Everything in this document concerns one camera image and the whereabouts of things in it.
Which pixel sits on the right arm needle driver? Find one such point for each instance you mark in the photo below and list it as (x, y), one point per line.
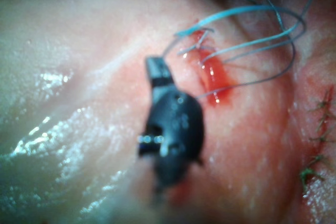
(178, 129)

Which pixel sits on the right arm needle driver jaw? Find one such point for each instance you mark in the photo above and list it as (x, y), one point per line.
(158, 70)

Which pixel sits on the blue thread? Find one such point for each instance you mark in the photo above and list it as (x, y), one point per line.
(262, 9)

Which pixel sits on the tissue pad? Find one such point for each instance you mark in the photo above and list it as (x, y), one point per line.
(78, 51)

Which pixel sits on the black stitching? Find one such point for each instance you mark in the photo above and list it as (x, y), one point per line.
(324, 108)

